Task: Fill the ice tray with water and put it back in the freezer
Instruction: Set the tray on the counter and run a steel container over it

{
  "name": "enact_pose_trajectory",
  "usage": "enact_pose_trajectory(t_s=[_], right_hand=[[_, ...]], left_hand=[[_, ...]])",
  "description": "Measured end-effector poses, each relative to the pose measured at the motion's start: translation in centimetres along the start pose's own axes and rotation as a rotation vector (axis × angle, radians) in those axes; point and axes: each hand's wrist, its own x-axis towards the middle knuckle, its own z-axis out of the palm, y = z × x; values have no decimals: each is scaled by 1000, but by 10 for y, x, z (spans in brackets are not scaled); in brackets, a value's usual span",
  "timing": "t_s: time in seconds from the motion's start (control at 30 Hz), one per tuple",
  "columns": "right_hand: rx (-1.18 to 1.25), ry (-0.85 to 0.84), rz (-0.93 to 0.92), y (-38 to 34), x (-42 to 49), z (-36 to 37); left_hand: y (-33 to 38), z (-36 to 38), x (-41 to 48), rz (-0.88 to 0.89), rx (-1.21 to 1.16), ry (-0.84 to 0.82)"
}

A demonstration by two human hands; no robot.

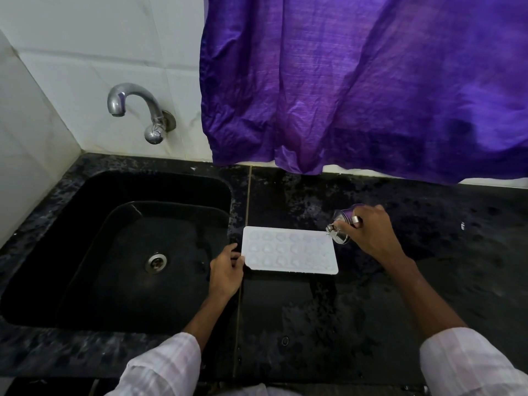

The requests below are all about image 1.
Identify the person's left hand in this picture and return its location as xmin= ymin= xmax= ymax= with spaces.
xmin=208 ymin=244 xmax=246 ymax=304

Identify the person's right hand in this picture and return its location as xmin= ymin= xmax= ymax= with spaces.
xmin=334 ymin=204 xmax=417 ymax=271

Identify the steel pot with purple lid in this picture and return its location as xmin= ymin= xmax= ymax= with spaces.
xmin=325 ymin=204 xmax=365 ymax=245

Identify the white ice tray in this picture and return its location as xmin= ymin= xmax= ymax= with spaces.
xmin=241 ymin=225 xmax=339 ymax=276

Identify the person's left forearm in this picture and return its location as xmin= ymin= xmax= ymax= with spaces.
xmin=183 ymin=290 xmax=234 ymax=353

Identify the person's right forearm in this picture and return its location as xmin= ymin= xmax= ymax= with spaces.
xmin=387 ymin=257 xmax=469 ymax=341

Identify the black sink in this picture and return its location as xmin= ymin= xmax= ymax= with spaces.
xmin=0 ymin=170 xmax=234 ymax=334

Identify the white shirt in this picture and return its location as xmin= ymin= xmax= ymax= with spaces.
xmin=105 ymin=327 xmax=528 ymax=396

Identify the purple curtain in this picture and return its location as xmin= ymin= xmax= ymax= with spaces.
xmin=199 ymin=0 xmax=528 ymax=186

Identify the steel tap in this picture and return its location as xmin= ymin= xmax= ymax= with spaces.
xmin=107 ymin=82 xmax=177 ymax=145

